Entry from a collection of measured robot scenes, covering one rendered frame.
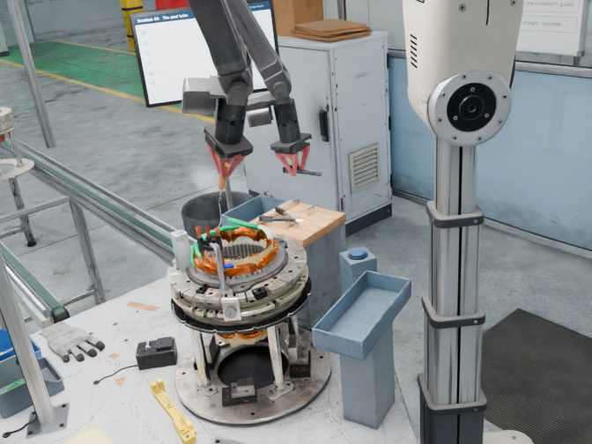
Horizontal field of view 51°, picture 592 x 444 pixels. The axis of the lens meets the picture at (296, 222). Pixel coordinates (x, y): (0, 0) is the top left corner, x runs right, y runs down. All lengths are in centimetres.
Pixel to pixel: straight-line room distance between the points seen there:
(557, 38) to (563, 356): 148
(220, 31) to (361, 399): 80
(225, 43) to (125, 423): 89
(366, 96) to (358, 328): 261
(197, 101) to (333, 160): 252
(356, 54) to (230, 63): 257
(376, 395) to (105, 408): 66
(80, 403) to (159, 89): 120
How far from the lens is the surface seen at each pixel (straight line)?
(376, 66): 379
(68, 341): 185
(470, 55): 121
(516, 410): 265
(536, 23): 334
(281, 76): 155
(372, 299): 137
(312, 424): 143
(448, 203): 137
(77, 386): 170
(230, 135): 124
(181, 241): 139
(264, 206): 186
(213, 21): 107
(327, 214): 168
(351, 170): 376
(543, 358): 293
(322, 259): 165
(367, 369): 131
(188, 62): 236
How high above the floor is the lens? 176
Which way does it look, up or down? 25 degrees down
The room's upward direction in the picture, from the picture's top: 6 degrees counter-clockwise
